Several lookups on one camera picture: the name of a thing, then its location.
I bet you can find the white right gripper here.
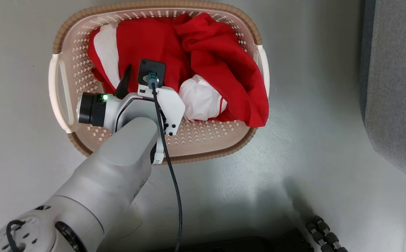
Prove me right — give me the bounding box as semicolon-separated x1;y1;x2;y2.
113;64;186;137

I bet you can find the red garment with white trim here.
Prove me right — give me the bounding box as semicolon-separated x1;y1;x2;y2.
87;12;270;128

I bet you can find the beige perforated laundry basket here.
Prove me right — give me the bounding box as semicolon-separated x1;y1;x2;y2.
48;0;270;165

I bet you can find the white cloth bundle red stripe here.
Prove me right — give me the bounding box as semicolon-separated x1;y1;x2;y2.
179;74;228;122

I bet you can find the grey fabric sofa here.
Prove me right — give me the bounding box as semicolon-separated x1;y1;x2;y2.
360;0;406;184

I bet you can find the thin black camera cable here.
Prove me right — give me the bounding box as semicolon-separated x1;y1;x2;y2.
147;73;184;252

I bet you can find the short black shoulder cable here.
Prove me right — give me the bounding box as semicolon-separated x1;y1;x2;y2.
6;220;26;252

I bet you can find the black corrugated hose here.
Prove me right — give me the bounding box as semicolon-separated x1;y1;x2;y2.
305;216;349;252

